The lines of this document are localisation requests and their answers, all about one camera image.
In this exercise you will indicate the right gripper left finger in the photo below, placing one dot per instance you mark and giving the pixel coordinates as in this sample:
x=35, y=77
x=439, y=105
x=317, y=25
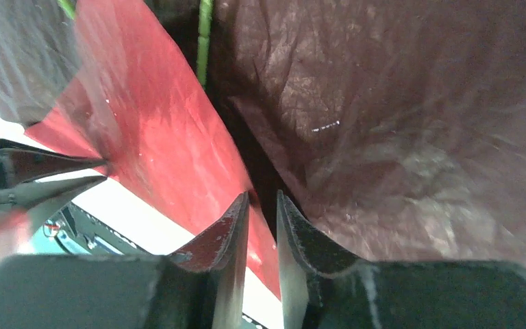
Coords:
x=200, y=285

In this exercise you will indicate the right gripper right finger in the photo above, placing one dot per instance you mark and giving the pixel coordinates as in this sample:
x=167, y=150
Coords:
x=323, y=285

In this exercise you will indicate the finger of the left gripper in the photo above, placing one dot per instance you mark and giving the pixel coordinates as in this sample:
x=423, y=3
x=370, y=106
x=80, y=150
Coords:
x=24, y=208
x=24, y=163

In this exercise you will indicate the red wrapping paper sheet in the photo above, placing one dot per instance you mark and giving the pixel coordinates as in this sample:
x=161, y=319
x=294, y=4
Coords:
x=398, y=127

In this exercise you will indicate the pink fake flower stem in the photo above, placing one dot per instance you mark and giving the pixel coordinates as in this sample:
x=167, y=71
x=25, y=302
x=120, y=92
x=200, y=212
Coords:
x=204, y=29

